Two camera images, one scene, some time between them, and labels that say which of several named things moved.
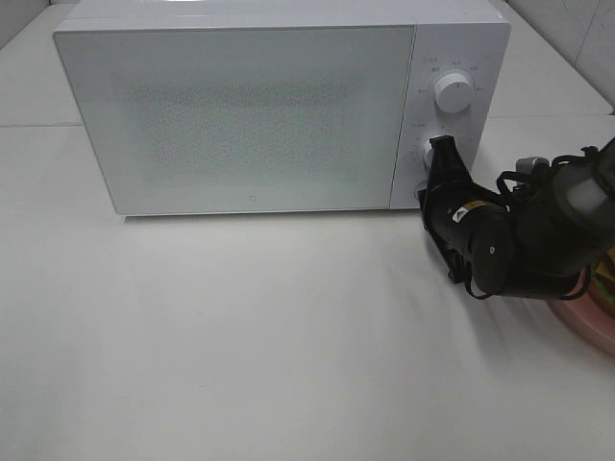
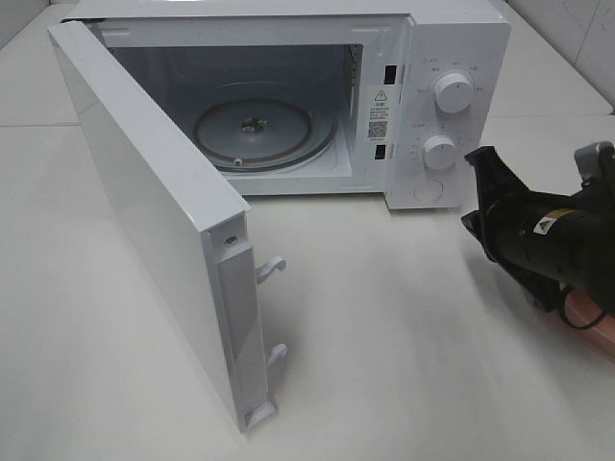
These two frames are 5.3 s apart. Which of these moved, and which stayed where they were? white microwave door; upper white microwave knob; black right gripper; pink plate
Moved: black right gripper; white microwave door
Stayed: upper white microwave knob; pink plate
